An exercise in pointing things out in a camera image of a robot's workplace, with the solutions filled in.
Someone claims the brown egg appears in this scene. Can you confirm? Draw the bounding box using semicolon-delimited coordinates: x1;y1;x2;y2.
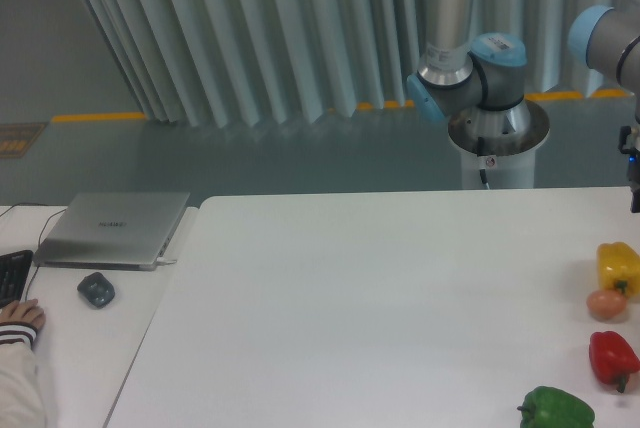
586;290;627;320

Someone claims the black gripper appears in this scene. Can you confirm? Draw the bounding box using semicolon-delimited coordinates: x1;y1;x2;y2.
617;125;639;213

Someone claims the white pleated curtain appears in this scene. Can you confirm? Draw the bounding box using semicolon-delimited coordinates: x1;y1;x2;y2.
55;0;640;128

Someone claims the person's hand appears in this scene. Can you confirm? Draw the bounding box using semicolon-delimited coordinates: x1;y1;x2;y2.
0;299;46;332

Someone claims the yellow bell pepper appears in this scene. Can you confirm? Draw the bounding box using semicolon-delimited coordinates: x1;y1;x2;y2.
596;242;639;298

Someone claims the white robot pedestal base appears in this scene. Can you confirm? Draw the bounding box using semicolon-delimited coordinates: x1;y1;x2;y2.
448;100;550;190

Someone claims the dark grey computer mouse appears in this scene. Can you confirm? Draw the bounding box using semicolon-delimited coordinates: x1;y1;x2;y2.
77;272;115;309

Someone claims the green bell pepper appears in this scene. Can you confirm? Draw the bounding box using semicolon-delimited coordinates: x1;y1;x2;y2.
517;386;596;428

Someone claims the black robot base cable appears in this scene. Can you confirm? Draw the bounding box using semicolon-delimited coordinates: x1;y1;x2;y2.
476;135;493;191

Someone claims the white sleeved forearm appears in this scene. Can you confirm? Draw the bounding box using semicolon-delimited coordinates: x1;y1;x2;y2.
1;322;46;427

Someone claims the red bell pepper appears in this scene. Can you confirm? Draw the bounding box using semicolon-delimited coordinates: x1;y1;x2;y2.
589;331;639;393

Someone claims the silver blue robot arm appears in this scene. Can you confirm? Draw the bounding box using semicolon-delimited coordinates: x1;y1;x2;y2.
406;0;639;213

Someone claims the silver closed laptop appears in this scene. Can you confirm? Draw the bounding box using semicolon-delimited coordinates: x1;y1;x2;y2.
33;192;189;271

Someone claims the black computer keyboard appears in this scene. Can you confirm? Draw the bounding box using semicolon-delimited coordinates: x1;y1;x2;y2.
0;250;33;308

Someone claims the black laptop cable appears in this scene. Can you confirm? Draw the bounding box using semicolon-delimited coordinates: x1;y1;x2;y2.
0;202;69;305

